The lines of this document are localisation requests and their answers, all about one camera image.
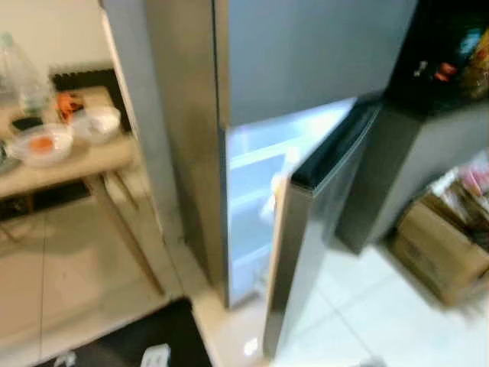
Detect large clear plastic bottle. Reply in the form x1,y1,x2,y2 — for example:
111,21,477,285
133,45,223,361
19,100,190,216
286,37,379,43
0,31,53,115

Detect small white object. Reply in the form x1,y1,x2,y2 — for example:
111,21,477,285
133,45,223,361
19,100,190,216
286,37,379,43
141,344,173,367

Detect pink snack packets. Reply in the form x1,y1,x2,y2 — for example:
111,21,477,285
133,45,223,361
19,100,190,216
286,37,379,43
439,161,489,230

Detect grey fridge lower door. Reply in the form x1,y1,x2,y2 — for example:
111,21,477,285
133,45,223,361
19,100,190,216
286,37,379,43
263,98,383,360

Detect light wooden table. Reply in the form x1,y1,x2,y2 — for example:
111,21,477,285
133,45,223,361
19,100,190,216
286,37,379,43
0,84,166,297

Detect grey cabinet with black top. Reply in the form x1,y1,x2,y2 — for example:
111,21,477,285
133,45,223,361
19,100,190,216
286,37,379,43
335,0,489,255

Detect brown cardboard box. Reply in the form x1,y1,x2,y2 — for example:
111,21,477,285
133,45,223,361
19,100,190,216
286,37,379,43
388,191,489,308

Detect black floor mat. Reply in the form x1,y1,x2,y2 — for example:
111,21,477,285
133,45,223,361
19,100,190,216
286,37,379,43
37,298,213,367

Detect small orange packet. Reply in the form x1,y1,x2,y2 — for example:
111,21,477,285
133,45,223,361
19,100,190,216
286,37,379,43
55,92,86,123

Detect grey steel fridge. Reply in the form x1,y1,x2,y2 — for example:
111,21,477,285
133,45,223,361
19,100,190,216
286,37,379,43
99,0,419,308

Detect clear bowl with orange food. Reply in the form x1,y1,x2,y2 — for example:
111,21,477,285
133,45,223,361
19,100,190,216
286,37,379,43
6,122,75,167

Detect black ridged panel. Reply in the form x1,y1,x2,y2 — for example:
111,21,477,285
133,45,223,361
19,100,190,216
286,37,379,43
49,67,132,132

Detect yellow green snack bag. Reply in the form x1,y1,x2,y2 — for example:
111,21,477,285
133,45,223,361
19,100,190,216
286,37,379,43
458,29,489,102

